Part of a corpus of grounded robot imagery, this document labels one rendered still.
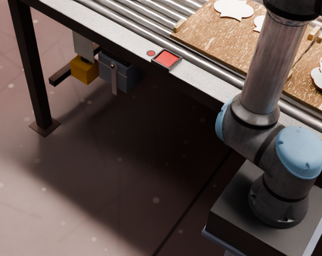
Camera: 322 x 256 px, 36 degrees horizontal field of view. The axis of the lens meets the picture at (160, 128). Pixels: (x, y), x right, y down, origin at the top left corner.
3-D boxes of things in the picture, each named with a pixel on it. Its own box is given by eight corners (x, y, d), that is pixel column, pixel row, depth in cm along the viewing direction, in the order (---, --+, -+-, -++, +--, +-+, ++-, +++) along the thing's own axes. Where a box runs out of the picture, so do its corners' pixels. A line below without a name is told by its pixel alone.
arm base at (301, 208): (286, 239, 120) (297, 217, 112) (236, 201, 126) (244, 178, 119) (317, 202, 128) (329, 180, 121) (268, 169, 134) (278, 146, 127)
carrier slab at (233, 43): (273, 90, 158) (274, 87, 157) (169, 37, 172) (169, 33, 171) (319, 34, 177) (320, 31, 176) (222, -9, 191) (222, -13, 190)
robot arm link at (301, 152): (294, 209, 114) (313, 172, 104) (248, 174, 120) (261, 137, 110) (321, 180, 120) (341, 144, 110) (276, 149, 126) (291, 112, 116)
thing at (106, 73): (124, 102, 185) (124, 67, 171) (96, 85, 190) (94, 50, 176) (143, 85, 191) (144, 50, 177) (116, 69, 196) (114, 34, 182)
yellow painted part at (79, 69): (87, 86, 197) (83, 40, 179) (70, 75, 200) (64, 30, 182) (100, 74, 201) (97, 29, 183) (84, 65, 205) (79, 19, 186)
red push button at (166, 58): (168, 70, 163) (168, 67, 162) (153, 62, 165) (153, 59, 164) (178, 61, 166) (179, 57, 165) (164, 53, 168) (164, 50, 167)
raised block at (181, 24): (176, 34, 171) (176, 28, 169) (172, 32, 172) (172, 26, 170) (185, 26, 174) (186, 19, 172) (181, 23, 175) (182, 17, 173)
